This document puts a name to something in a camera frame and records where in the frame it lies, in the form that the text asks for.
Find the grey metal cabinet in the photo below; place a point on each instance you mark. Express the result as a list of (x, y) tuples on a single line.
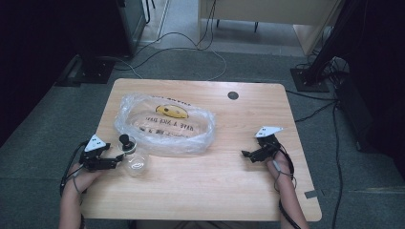
[(133, 25)]

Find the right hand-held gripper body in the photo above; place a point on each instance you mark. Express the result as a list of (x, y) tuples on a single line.
[(268, 144)]

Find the clear round plastic cup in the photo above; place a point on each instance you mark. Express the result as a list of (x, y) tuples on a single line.
[(136, 163)]

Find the person's right hand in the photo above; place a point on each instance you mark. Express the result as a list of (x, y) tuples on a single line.
[(280, 166)]

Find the black stand base plate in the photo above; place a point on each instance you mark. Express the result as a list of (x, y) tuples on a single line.
[(90, 70)]

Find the clear jar with black knob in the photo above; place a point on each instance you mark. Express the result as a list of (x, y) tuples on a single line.
[(127, 144)]

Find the person's left hand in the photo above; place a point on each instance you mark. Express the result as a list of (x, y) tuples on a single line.
[(83, 178)]

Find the light wooden desk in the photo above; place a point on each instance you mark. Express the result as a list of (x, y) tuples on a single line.
[(270, 14)]

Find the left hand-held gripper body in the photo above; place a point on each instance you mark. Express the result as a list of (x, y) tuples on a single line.
[(95, 161)]

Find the clear plastic bag yellow smiley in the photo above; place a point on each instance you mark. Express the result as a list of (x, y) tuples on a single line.
[(165, 125)]

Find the dark round table grommet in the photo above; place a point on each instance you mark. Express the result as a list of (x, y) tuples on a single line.
[(233, 95)]

